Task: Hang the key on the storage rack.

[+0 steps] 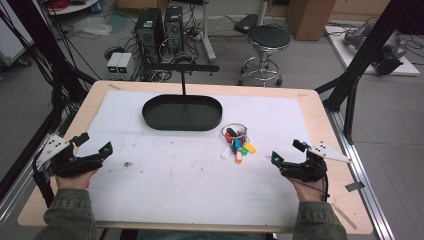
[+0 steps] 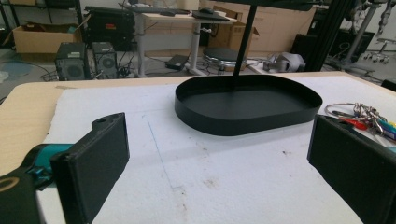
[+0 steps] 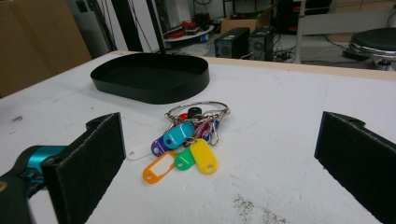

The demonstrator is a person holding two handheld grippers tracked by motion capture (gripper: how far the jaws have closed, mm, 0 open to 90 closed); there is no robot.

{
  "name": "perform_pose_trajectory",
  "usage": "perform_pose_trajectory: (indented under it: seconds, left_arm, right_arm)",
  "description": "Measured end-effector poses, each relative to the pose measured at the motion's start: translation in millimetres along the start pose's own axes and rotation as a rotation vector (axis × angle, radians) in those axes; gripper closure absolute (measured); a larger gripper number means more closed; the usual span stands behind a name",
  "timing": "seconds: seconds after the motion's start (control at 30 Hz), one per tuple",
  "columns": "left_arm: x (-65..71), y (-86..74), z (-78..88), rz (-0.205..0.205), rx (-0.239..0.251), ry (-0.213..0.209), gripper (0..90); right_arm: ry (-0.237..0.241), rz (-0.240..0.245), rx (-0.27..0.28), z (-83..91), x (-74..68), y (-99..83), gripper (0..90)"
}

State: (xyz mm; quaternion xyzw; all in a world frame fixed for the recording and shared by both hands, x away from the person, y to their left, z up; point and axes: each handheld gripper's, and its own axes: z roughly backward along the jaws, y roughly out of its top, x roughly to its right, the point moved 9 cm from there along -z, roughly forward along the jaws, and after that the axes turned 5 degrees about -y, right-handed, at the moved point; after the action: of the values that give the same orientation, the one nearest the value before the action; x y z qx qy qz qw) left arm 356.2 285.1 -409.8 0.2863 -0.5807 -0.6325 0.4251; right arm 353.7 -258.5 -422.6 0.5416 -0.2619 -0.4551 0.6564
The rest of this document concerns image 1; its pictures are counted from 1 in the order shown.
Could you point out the brown cardboard box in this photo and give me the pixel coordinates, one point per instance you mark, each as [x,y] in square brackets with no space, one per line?
[308,18]

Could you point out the white bench power supply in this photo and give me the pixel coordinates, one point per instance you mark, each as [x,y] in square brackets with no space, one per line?
[125,65]
[113,65]

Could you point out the black hanger stand oval tray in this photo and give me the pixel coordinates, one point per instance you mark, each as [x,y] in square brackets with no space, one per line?
[181,113]

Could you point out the white board with robot parts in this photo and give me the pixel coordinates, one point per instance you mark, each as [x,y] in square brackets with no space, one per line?
[376,50]

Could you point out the clear plastic bag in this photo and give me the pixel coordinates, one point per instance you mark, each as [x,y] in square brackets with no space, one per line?
[93,26]

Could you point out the small black computer tower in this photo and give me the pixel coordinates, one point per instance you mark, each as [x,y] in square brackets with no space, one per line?
[174,28]

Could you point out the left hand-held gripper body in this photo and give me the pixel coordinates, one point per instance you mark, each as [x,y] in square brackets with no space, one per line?
[71,164]

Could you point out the grey tape piece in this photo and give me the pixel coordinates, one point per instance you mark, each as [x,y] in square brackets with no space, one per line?
[354,186]

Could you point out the white round table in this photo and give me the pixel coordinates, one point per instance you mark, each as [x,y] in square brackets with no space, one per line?
[73,7]

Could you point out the person's right hand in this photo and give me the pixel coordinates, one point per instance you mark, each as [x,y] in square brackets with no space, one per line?
[308,190]

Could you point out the white table leg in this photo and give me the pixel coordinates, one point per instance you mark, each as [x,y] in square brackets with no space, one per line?
[206,30]

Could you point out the person's left hand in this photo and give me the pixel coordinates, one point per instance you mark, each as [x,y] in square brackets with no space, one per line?
[73,181]

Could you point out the large black computer tower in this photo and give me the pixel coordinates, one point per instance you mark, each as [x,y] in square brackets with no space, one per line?
[149,31]

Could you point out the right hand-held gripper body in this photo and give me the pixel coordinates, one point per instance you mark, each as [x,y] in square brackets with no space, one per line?
[306,170]

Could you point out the aluminium rail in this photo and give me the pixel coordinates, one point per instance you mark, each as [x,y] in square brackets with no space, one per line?
[361,173]
[20,195]

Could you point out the black metal frame post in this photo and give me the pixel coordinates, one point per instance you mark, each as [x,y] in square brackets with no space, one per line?
[55,66]
[361,53]

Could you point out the white table mat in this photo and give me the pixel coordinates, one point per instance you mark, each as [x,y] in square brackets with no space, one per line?
[186,186]

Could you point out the black flat box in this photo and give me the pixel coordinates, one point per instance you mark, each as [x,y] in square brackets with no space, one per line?
[246,23]

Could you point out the black round stool chrome base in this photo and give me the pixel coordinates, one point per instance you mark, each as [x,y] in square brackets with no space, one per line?
[268,38]

